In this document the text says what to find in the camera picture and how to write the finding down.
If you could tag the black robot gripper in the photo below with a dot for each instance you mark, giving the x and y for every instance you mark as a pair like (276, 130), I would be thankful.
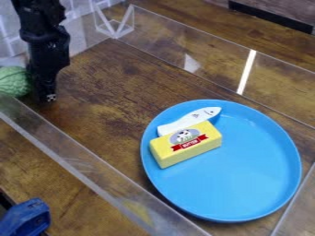
(48, 58)

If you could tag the green textured toy vegetable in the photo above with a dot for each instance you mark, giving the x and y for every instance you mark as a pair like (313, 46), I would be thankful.
(14, 81)

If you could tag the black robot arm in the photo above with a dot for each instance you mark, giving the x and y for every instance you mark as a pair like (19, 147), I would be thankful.
(40, 19)

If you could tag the blue round plastic tray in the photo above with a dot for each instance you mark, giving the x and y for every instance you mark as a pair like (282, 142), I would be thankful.
(240, 181)

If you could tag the white grid patterned cloth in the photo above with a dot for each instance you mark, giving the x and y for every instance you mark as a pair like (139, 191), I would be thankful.
(11, 43)

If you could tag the yellow toy butter block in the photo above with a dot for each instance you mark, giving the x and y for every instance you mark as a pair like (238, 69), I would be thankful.
(184, 144)

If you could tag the white toy fish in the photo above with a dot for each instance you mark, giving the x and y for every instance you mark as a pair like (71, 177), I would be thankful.
(195, 117)

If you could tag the clear acrylic barrier wall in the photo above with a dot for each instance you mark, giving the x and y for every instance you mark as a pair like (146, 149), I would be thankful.
(144, 55)

